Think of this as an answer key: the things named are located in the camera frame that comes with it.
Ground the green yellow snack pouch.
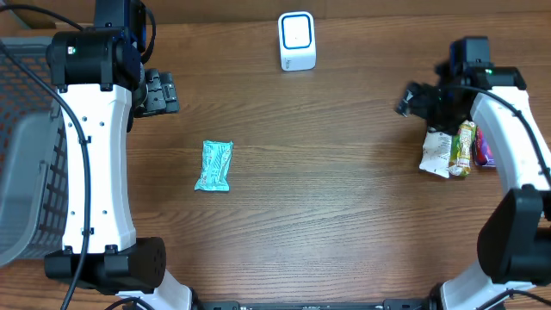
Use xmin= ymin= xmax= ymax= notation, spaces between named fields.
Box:
xmin=449 ymin=121 xmax=477 ymax=177

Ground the white cream tube gold cap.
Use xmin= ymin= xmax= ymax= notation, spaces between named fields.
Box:
xmin=419 ymin=132 xmax=452 ymax=178

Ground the purple sanitary pad pack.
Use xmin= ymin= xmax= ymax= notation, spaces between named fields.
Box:
xmin=473 ymin=127 xmax=496 ymax=168

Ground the teal wet wipes pack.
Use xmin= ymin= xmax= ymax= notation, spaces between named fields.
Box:
xmin=195 ymin=140 xmax=233 ymax=192

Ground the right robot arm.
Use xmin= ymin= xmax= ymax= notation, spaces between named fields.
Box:
xmin=396 ymin=36 xmax=550 ymax=309

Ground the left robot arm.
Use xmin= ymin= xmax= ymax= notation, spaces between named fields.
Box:
xmin=45 ymin=1 xmax=197 ymax=309

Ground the white barcode scanner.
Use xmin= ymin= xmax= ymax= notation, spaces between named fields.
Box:
xmin=277 ymin=11 xmax=317 ymax=71

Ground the grey plastic mesh basket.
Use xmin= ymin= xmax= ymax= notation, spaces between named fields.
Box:
xmin=1 ymin=56 xmax=68 ymax=265

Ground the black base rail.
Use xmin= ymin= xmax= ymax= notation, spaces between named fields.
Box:
xmin=192 ymin=299 xmax=437 ymax=310

